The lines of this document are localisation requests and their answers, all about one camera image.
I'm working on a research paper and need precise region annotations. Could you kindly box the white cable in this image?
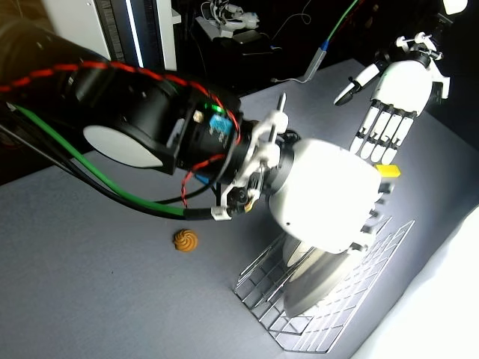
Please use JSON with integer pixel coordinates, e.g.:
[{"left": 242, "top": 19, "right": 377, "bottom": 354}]
[{"left": 271, "top": 74, "right": 311, "bottom": 84}]

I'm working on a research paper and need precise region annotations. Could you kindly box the green cable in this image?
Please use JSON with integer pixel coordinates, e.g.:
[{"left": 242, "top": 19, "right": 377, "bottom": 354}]
[{"left": 326, "top": 0, "right": 361, "bottom": 42}]

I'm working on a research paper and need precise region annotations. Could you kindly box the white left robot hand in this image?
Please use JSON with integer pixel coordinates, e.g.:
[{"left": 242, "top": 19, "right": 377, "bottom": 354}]
[{"left": 333, "top": 58, "right": 435, "bottom": 168}]

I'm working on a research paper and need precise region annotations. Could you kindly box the orange swirl cookie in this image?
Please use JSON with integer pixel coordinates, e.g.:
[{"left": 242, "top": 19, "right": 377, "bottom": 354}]
[{"left": 172, "top": 228, "right": 199, "bottom": 254}]

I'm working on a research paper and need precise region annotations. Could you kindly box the yellow rectangular block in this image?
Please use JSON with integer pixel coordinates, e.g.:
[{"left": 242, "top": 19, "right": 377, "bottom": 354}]
[{"left": 375, "top": 163, "right": 402, "bottom": 178}]

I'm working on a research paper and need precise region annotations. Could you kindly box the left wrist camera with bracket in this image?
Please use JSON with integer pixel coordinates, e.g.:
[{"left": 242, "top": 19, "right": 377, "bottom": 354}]
[{"left": 430, "top": 61, "right": 451, "bottom": 101}]

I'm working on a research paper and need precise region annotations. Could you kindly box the silver wire dish rack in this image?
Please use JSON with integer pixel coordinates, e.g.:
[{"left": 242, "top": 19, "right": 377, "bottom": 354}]
[{"left": 231, "top": 215, "right": 417, "bottom": 355}]

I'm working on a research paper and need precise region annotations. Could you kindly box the grey cable adapter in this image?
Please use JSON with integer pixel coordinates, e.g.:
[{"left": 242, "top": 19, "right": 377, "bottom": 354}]
[{"left": 303, "top": 46, "right": 327, "bottom": 82}]

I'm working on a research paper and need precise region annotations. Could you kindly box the black box device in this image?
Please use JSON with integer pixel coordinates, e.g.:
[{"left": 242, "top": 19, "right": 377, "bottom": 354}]
[{"left": 234, "top": 28, "right": 271, "bottom": 48}]

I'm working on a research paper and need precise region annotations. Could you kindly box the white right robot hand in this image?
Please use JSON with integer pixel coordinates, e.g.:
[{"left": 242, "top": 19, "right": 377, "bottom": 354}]
[{"left": 267, "top": 137, "right": 394, "bottom": 254}]

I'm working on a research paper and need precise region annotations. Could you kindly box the white robot column, blue light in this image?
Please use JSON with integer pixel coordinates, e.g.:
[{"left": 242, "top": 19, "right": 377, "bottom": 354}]
[{"left": 40, "top": 0, "right": 177, "bottom": 72}]

